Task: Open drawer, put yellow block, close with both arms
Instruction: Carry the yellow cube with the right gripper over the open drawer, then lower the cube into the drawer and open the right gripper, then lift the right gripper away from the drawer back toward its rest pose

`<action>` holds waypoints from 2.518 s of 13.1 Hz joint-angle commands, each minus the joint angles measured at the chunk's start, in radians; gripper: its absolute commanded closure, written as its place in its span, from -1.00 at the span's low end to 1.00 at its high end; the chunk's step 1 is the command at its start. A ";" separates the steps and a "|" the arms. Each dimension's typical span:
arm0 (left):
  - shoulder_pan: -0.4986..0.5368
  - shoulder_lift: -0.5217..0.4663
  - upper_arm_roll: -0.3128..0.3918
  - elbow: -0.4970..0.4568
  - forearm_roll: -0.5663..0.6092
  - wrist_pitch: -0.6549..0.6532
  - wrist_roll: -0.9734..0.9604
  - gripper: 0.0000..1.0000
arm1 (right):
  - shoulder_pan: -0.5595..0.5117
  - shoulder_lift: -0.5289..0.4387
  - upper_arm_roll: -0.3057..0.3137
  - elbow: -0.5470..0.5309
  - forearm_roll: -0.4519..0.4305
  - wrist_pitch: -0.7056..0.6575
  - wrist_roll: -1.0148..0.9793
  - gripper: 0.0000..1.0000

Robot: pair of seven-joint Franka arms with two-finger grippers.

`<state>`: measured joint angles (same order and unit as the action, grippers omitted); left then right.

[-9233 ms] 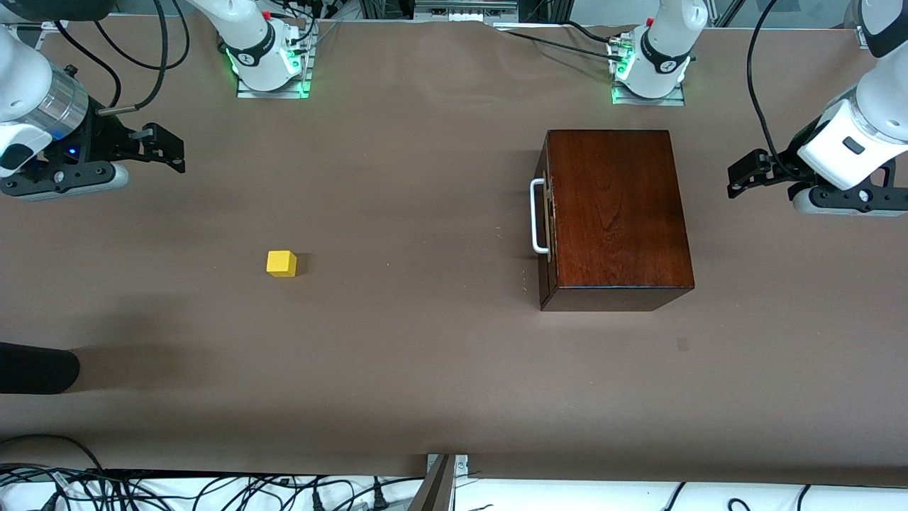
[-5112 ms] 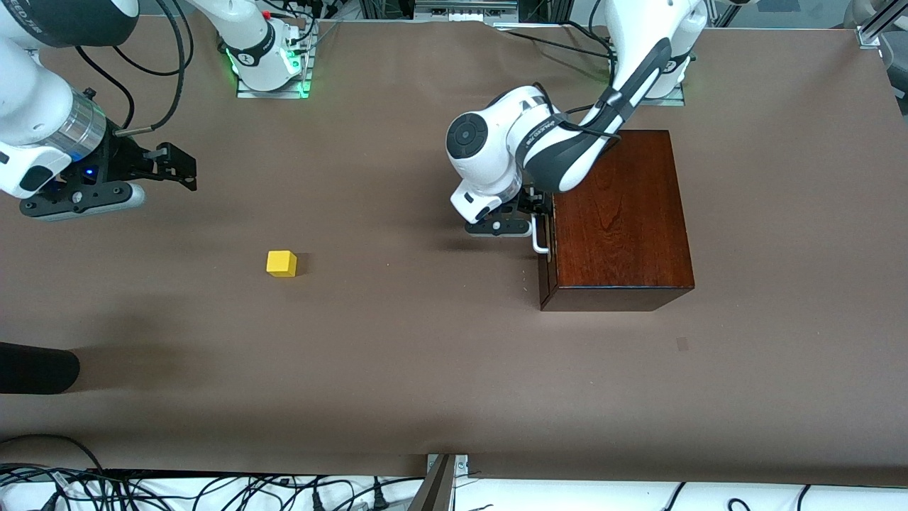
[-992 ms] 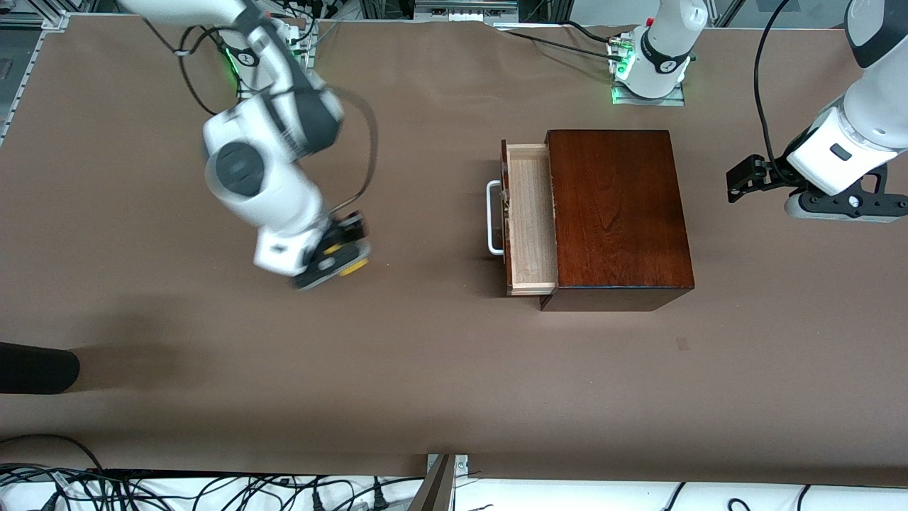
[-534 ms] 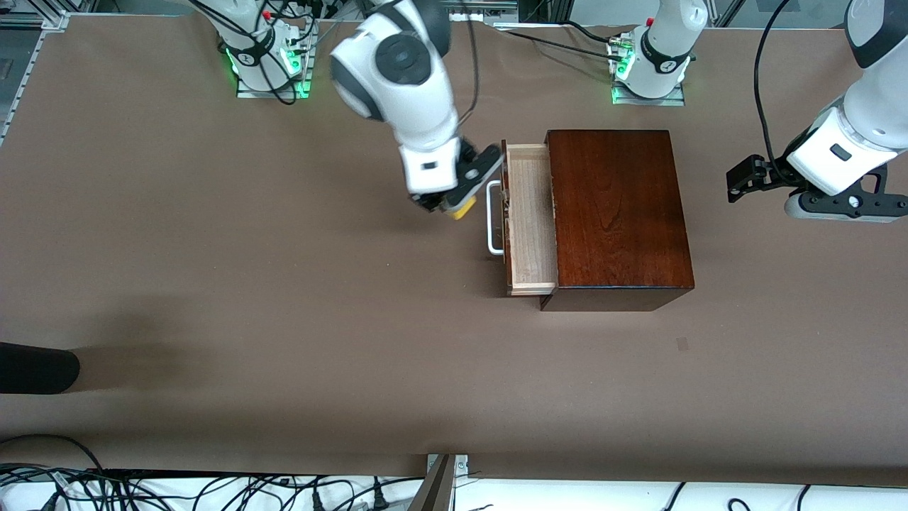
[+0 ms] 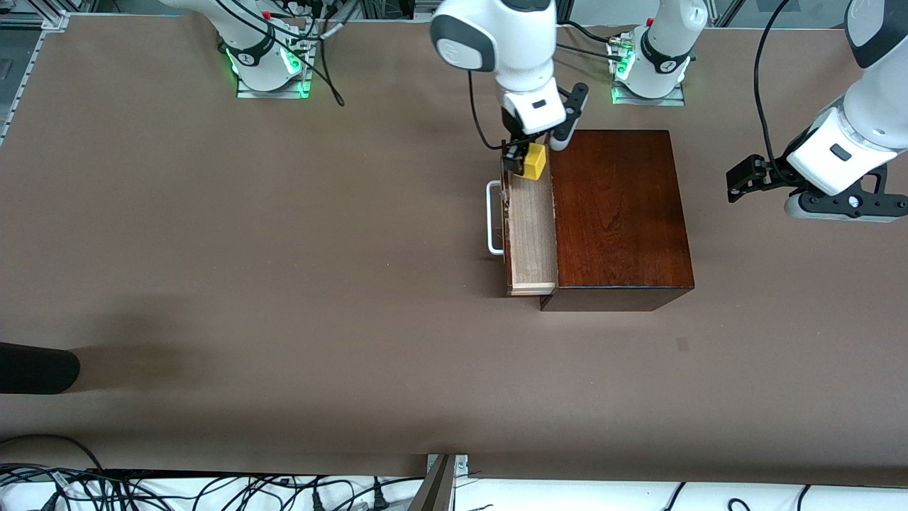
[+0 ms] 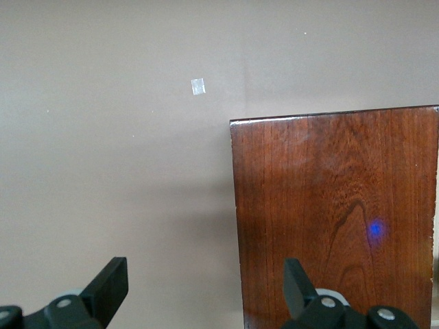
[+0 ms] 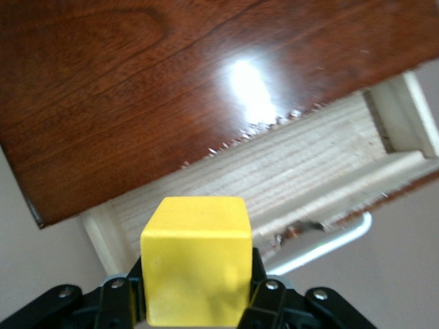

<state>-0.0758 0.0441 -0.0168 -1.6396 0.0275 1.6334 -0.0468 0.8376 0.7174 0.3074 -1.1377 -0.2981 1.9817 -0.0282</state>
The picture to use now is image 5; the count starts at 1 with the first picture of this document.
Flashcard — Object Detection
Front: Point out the yellow block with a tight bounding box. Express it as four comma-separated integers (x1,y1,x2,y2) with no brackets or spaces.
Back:
522,143,549,181

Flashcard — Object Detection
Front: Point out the white metal drawer handle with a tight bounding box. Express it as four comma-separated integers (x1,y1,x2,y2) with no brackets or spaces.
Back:
486,180,506,256

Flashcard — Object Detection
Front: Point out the wooden drawer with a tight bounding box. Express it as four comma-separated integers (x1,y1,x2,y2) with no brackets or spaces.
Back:
501,144,560,297

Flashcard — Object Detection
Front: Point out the dark brown wooden box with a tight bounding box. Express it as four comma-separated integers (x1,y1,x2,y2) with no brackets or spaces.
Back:
539,129,696,313

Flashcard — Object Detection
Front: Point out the brown paper table cover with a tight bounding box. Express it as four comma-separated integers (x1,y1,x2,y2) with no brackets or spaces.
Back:
0,14,908,490

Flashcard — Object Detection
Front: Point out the black rounded object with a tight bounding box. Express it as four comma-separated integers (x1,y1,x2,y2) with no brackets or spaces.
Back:
0,341,81,395

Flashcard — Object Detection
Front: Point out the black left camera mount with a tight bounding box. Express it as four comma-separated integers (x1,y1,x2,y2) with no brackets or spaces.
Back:
802,167,891,217

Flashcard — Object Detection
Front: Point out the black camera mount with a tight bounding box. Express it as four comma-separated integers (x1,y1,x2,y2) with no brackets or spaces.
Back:
802,167,891,217
552,82,590,146

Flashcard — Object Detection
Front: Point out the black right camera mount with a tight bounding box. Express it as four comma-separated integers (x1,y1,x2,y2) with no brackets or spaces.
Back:
552,82,590,146

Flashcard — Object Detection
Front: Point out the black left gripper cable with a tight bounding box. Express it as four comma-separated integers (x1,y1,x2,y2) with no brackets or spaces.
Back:
752,0,792,178

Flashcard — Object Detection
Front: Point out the black base cable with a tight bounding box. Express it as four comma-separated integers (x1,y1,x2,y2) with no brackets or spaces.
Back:
560,20,618,45
555,41,625,59

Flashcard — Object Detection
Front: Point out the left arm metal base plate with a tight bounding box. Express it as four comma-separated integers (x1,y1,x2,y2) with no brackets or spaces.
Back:
611,84,686,107

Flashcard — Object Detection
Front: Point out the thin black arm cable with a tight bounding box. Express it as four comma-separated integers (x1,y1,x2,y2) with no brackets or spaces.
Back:
213,0,347,109

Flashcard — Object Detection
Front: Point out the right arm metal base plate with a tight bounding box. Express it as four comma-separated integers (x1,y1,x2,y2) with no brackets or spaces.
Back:
236,67,313,100

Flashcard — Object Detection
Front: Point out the metal camera post bracket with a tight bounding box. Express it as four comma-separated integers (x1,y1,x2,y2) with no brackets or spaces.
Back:
408,453,470,511

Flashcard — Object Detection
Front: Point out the aluminium table edge rail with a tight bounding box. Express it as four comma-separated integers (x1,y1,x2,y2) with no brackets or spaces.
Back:
0,11,72,146

